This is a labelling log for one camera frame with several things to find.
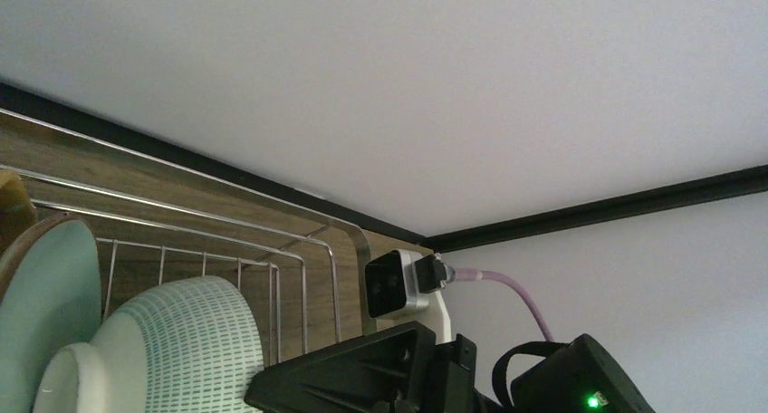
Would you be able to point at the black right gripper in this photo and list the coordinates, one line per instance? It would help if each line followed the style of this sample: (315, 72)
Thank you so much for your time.
(392, 366)

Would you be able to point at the pale green glass bowl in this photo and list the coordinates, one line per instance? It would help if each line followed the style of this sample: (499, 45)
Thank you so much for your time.
(191, 345)

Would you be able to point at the black aluminium frame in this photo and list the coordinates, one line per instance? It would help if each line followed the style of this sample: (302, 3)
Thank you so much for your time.
(738, 183)

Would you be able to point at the metal wire dish rack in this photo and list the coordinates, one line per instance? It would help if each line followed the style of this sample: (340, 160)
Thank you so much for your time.
(156, 223)

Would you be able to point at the orange polka dot plate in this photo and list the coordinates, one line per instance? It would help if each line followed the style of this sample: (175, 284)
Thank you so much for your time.
(17, 210)

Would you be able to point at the pale green flower plate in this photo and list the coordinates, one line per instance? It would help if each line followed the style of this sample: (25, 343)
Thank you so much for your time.
(50, 297)

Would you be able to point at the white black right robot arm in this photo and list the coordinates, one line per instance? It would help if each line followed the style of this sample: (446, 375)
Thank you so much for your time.
(547, 376)

